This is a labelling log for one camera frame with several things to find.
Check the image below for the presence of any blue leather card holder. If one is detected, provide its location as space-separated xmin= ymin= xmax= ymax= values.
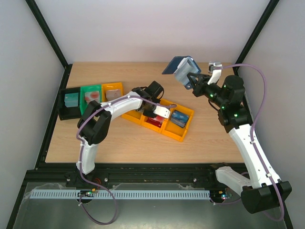
xmin=162 ymin=56 xmax=201 ymax=90

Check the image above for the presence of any yellow triple storage bin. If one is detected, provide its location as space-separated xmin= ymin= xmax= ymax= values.
xmin=121 ymin=104 xmax=194 ymax=142

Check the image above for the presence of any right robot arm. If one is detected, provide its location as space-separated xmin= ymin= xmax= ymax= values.
xmin=187 ymin=73 xmax=292 ymax=214

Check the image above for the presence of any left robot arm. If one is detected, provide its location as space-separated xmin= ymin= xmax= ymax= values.
xmin=76 ymin=81 xmax=170 ymax=175

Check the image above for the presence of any red card stack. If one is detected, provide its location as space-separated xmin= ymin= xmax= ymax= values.
xmin=146 ymin=115 xmax=164 ymax=128

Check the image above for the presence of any blue card stack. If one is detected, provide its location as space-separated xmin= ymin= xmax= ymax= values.
xmin=170 ymin=110 xmax=189 ymax=128

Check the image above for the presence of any beige card stack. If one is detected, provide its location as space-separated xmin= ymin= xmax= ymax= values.
xmin=105 ymin=89 xmax=122 ymax=101

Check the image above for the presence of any white red-dot card stack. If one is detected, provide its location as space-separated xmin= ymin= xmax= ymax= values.
xmin=84 ymin=91 xmax=101 ymax=104

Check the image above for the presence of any teal card stack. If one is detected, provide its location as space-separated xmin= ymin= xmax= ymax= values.
xmin=64 ymin=93 xmax=79 ymax=108

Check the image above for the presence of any yellow single storage bin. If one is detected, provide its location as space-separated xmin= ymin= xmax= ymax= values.
xmin=102 ymin=82 xmax=123 ymax=102

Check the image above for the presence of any green storage bin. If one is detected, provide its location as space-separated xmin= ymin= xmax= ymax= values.
xmin=80 ymin=84 xmax=102 ymax=114

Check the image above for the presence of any black storage bin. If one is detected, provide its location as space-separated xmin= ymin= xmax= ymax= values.
xmin=57 ymin=87 xmax=81 ymax=120

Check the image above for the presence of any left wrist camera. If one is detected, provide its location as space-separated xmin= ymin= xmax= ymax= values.
xmin=153 ymin=104 xmax=171 ymax=119

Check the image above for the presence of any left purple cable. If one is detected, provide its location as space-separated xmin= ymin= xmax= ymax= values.
xmin=75 ymin=95 xmax=178 ymax=226

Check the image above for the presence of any purple cable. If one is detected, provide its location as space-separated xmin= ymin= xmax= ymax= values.
xmin=209 ymin=63 xmax=285 ymax=222
xmin=75 ymin=95 xmax=178 ymax=226

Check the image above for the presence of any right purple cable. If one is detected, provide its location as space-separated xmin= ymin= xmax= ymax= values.
xmin=209 ymin=63 xmax=285 ymax=222

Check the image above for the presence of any light blue cable duct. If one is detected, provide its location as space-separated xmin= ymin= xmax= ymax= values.
xmin=30 ymin=189 xmax=210 ymax=200

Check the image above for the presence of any black aluminium frame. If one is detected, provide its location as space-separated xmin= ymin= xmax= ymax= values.
xmin=4 ymin=0 xmax=294 ymax=229

